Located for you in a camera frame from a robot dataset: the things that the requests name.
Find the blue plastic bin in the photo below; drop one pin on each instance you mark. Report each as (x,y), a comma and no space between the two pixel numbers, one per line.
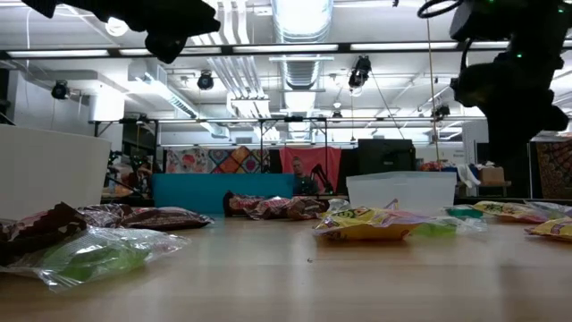
(192,192)

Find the clear plastic bin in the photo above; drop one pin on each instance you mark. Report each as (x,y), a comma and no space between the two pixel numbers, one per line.
(402,188)

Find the black metal truss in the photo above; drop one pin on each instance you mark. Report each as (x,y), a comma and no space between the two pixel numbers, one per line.
(292,119)

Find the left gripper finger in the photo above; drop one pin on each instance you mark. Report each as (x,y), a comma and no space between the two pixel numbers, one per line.
(201,20)

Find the silver ceiling duct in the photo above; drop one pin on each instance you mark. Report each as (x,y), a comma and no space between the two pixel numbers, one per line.
(301,27)

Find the green gummy clear wrapper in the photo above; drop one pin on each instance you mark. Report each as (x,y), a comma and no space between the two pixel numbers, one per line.
(440,229)
(89,258)

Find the colourful patchwork quilt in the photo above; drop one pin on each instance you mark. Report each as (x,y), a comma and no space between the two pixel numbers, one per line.
(223,161)

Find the person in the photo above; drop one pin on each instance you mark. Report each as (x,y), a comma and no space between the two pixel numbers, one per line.
(143,172)
(304,183)

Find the cardboard box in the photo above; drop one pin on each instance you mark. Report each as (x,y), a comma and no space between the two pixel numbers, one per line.
(491,175)

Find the red hanging cloth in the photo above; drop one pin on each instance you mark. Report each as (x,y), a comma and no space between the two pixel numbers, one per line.
(330,156)

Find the round white ceiling lamp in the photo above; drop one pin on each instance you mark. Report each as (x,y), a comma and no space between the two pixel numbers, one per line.
(117,27)

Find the black background robot arm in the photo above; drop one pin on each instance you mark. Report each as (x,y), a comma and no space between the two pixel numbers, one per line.
(319,172)

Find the black overhead frame beam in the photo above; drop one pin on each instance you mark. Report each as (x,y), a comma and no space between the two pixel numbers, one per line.
(225,49)

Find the clear candy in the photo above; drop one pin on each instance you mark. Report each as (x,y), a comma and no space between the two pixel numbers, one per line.
(556,208)
(338,205)

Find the white plastic bin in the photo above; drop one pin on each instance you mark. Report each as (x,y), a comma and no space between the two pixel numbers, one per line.
(49,170)

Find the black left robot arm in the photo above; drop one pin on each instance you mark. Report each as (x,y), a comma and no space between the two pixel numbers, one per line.
(116,9)

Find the white pillar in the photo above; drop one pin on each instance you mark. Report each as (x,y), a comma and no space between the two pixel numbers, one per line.
(469,147)

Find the black hanging spotlight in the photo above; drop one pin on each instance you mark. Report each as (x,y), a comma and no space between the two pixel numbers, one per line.
(205,81)
(441,112)
(60,89)
(359,71)

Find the black aluminium table frame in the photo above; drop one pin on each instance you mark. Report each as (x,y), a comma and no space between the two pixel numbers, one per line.
(145,202)

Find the black partition panel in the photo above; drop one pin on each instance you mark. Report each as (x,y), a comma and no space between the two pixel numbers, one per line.
(523,179)

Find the white cloth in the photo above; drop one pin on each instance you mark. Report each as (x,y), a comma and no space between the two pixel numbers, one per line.
(467,174)

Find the brown patterned cloth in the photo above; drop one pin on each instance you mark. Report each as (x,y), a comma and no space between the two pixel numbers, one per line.
(556,170)

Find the chocolate bar brown wrapper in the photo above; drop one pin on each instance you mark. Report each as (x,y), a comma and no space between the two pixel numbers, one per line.
(232,203)
(268,208)
(308,208)
(165,218)
(40,223)
(105,214)

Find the black cabinet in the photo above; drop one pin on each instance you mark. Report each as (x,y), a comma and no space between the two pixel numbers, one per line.
(384,156)

